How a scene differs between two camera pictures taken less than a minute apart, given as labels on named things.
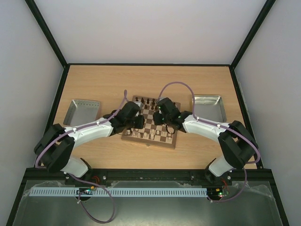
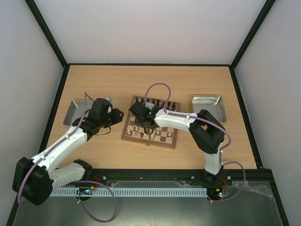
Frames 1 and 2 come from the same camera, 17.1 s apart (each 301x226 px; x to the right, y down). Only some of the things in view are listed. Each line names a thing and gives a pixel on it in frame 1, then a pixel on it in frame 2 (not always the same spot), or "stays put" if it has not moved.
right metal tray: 209,108 stays put
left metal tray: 81,111 stays put
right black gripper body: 157,117 -> 135,108
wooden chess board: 150,133 stays put
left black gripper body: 130,124 -> 106,122
